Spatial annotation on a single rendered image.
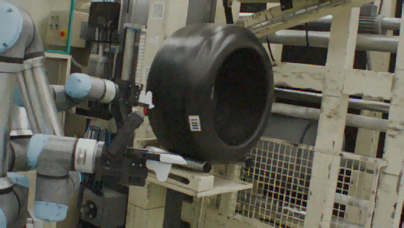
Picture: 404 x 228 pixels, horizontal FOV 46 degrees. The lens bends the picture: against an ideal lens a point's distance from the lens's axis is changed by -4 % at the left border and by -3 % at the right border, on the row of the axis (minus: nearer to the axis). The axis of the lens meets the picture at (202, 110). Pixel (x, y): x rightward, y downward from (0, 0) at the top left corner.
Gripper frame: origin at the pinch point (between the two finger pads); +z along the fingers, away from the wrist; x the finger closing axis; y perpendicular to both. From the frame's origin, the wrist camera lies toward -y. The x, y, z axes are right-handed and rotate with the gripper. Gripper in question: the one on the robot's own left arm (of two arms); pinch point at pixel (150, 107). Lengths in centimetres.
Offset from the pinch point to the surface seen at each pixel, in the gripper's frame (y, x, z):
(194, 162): -17.7, -5.4, 24.0
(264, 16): 52, 2, 63
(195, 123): -2.3, -11.4, 13.1
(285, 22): 50, -9, 63
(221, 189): -26.8, -11.0, 37.1
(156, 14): 41, 33, 24
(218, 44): 28.1, -11.3, 17.4
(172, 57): 20.2, 2.8, 9.1
